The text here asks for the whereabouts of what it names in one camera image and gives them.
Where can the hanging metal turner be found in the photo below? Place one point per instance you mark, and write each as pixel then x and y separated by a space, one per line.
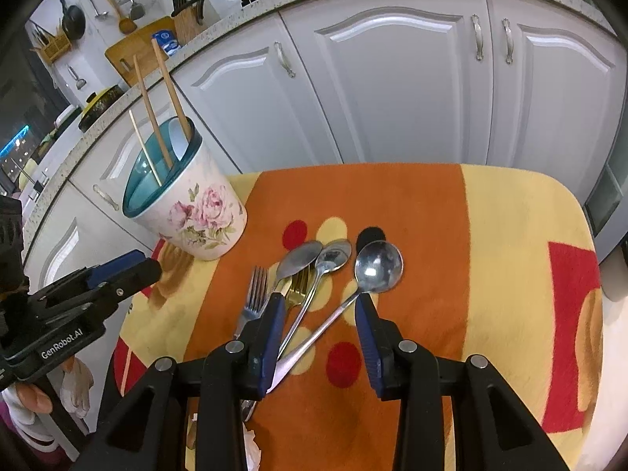
pixel 100 13

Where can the person's left hand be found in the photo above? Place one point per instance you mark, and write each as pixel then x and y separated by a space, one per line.
pixel 76 387

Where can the hanging wooden spatula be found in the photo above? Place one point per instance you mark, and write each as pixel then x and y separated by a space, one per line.
pixel 125 24

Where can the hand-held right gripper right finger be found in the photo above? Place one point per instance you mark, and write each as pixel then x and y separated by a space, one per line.
pixel 368 348

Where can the floral utensil holder teal rim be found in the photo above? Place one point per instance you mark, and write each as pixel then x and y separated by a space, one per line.
pixel 206 216

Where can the matte grey spoon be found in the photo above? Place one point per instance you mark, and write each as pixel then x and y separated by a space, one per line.
pixel 299 257

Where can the small shiny spoon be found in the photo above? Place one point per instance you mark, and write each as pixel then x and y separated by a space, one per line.
pixel 333 255

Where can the wooden knife block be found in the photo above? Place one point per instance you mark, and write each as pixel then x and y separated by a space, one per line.
pixel 189 24

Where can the bamboo wall rack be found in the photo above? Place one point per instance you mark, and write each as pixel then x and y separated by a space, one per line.
pixel 54 49

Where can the light bamboo chopstick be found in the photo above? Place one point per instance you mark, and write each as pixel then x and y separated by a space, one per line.
pixel 144 147

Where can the brown wooden chopstick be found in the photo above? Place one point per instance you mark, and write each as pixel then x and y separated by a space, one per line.
pixel 149 108
pixel 169 86

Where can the silver fork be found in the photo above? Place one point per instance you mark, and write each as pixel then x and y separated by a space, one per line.
pixel 256 294
pixel 299 290

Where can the white crumpled cloth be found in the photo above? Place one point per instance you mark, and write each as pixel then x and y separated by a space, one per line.
pixel 252 449

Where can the hanging small black pan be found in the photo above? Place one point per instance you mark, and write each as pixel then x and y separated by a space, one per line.
pixel 73 22

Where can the orange yellow printed blanket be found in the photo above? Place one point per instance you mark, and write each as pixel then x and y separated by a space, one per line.
pixel 441 255

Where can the blue white container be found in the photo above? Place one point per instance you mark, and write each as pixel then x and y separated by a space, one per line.
pixel 167 41

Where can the wooden cutting board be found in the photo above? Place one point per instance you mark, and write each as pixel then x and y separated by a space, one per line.
pixel 137 49

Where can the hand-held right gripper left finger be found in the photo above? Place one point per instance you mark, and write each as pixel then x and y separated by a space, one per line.
pixel 274 338

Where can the black pot with yellow lid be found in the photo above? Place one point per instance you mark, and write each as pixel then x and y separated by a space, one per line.
pixel 100 108

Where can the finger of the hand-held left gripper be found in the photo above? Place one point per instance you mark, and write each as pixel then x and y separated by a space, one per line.
pixel 117 263
pixel 137 272

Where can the round silver soup spoon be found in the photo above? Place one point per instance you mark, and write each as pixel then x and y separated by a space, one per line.
pixel 378 265

